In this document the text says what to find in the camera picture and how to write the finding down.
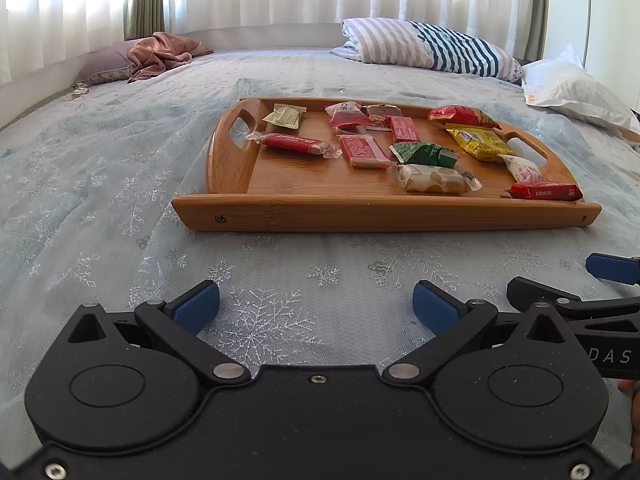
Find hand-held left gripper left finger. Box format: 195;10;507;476
67;280;251;389

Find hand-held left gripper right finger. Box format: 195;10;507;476
382;280;584;387

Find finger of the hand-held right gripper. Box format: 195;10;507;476
506;276;640;334
586;253;640;286

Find long red snack packet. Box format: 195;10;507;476
509;182;584;202

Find beige cookie packet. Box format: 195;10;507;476
396;163;484;194

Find wooden tray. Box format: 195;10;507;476
171;97;603;234

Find red candy bar clear ends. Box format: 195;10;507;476
244;131;342;159

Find red nut snack packet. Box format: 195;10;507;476
427;104;502;130

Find pale gold snack packet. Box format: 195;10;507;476
262;103;307;130

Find pink red snack packet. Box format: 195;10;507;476
324;101;374;129

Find person's right hand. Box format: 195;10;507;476
617;379;640;462

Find white pink candy packet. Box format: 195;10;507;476
499;154;546;184

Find light blue snowflake cloth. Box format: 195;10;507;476
0;77;640;461

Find green snack packet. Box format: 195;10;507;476
389;141;459;167

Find yellow gold snack packet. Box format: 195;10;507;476
445;124;522;162

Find flat red wafer packet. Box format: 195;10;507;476
339;134;392;169

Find small red bar packet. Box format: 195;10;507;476
388;116;422;144

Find white pillow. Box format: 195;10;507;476
520;44;639;129

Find brown red snack packet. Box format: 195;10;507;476
362;103;404;132

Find grey patterned bed sheet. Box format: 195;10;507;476
0;46;640;176

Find pink cloth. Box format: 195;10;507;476
126;31;214;85

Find thin grey pole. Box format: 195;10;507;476
580;0;597;69

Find purple pillow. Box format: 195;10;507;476
72;40;139;89

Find striped pillow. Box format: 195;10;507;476
330;17;524;84

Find green curtain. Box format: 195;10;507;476
524;0;552;62
124;0;169;42

